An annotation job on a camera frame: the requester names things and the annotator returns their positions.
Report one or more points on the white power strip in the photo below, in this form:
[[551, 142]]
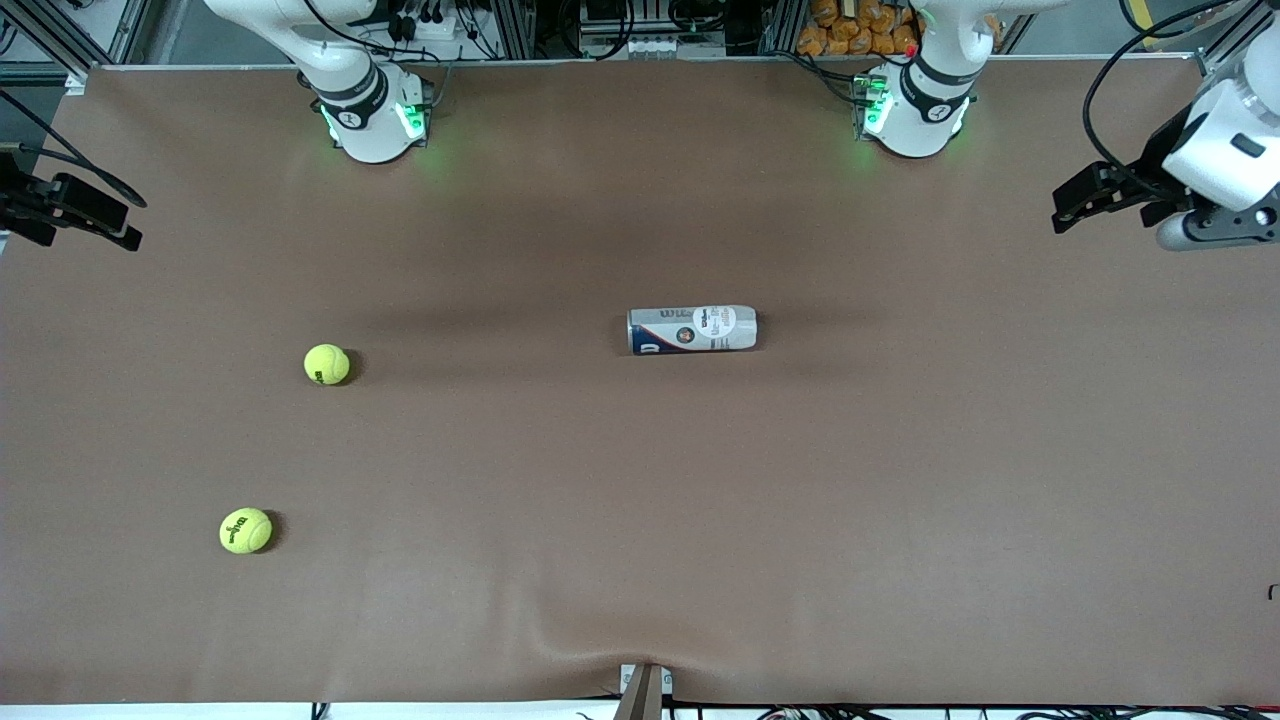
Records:
[[425, 22]]

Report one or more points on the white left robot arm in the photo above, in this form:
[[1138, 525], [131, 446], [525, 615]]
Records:
[[915, 125]]

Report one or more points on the yellow tennis ball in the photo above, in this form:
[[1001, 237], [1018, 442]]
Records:
[[245, 531], [327, 364]]

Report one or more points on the orange snack bag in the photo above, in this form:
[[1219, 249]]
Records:
[[860, 28]]

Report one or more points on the brown table mat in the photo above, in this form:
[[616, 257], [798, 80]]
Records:
[[640, 520]]

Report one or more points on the aluminium frame post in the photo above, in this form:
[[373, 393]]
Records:
[[782, 26], [512, 28]]

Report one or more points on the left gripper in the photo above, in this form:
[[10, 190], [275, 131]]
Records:
[[1150, 165]]

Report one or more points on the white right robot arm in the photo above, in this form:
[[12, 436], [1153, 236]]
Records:
[[370, 130]]

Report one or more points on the grey electronics box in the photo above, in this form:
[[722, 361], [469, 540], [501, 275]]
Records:
[[635, 30]]

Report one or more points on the clear tennis ball can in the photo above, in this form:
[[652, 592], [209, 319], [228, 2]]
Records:
[[692, 329]]

